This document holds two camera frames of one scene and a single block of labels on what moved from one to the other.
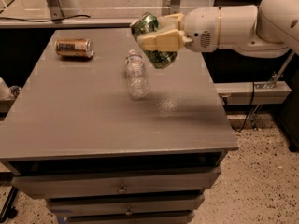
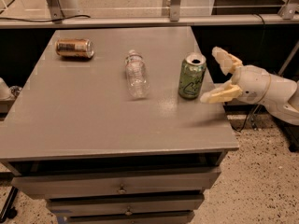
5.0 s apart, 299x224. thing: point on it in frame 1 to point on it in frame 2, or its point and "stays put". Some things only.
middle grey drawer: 94,204 stays put
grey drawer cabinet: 106,137 stays put
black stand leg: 9,212 stays put
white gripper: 201,30 to 252,84
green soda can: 146,23 to 192,76
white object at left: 5,91 stays put
